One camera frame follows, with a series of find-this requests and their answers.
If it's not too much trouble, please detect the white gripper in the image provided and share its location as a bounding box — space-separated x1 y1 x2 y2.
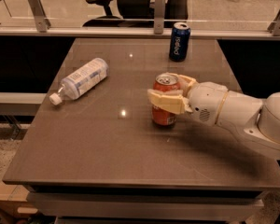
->
147 73 229 126

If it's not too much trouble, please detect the red soda can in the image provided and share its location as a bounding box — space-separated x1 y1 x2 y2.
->
152 73 180 126

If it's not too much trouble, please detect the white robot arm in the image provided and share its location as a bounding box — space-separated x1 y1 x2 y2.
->
147 73 280 160

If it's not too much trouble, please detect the clear blue-label plastic bottle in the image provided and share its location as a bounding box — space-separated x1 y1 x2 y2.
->
49 58 109 105

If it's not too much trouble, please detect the blue Pepsi can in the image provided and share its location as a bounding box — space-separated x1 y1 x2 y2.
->
169 22 190 62

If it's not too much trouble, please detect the black office chair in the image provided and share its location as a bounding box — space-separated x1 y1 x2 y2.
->
83 0 188 28

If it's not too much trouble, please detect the glass barrier panel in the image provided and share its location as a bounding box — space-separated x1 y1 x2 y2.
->
0 0 280 31

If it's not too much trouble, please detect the wooden box under table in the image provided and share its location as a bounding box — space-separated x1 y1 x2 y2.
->
0 182 38 219

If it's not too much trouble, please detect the middle metal glass bracket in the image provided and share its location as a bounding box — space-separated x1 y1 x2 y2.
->
154 0 166 35

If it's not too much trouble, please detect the left metal glass bracket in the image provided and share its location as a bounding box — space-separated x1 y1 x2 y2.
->
28 0 51 33

